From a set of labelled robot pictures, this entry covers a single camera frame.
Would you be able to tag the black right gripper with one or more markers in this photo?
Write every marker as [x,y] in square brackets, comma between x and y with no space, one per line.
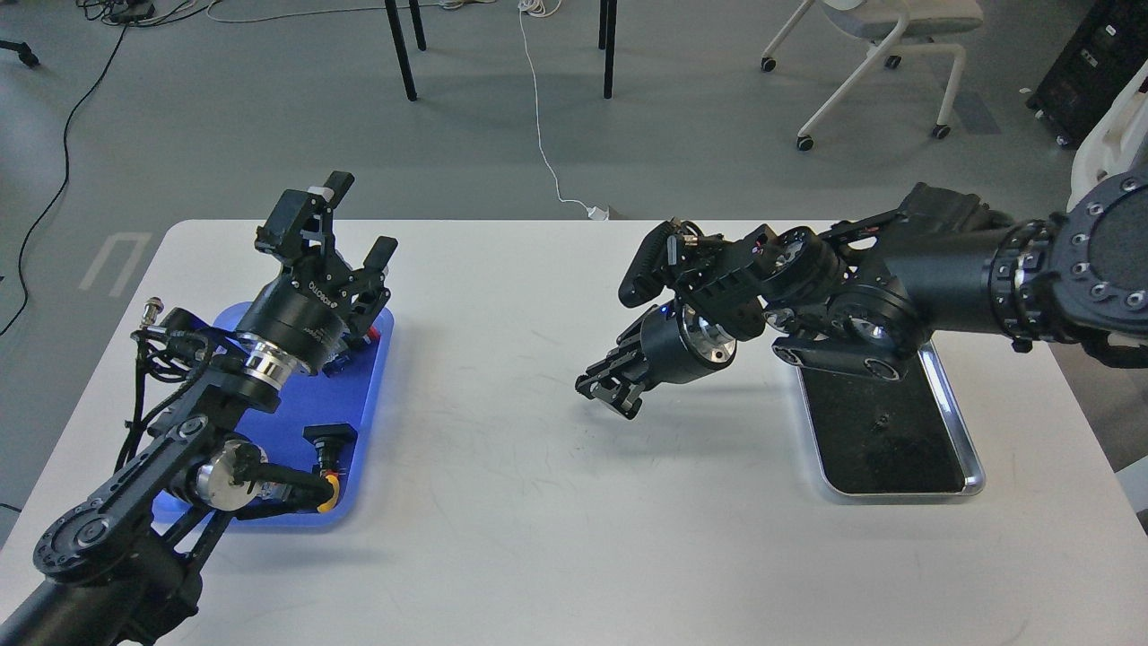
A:
[670,343]

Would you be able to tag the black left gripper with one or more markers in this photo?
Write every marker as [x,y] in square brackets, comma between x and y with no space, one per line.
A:
[313,316]

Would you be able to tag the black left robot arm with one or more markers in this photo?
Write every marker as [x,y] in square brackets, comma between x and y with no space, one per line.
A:
[126,565]

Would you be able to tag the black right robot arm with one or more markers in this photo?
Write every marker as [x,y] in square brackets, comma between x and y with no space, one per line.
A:
[861,298]

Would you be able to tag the blue plastic tray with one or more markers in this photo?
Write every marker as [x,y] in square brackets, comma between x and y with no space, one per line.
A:
[346,393]

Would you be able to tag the yellow push button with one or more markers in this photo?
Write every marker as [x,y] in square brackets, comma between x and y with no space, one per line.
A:
[334,497]

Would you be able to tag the black table leg left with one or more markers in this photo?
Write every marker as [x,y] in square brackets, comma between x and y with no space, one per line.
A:
[397,35]

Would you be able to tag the black table leg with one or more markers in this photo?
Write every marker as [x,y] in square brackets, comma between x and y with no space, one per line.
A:
[397,35]
[608,14]

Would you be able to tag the silver metal tray black inside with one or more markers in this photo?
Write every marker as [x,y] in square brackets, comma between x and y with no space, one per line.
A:
[900,441]

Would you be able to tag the black table leg right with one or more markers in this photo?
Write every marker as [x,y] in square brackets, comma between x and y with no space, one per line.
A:
[608,14]

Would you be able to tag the white mesh office chair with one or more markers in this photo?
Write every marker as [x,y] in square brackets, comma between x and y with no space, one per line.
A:
[1116,145]

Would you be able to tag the black equipment case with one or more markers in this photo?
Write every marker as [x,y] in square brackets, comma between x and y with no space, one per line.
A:
[1105,52]

